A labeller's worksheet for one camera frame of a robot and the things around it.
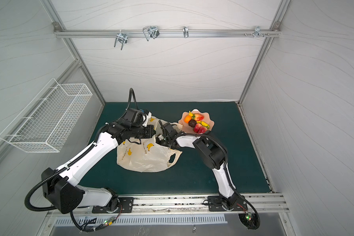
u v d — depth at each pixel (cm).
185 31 73
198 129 100
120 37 78
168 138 78
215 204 73
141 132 65
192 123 101
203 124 102
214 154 54
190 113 104
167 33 80
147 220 70
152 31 76
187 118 102
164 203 75
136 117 60
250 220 72
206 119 104
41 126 66
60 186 38
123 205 73
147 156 77
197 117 102
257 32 76
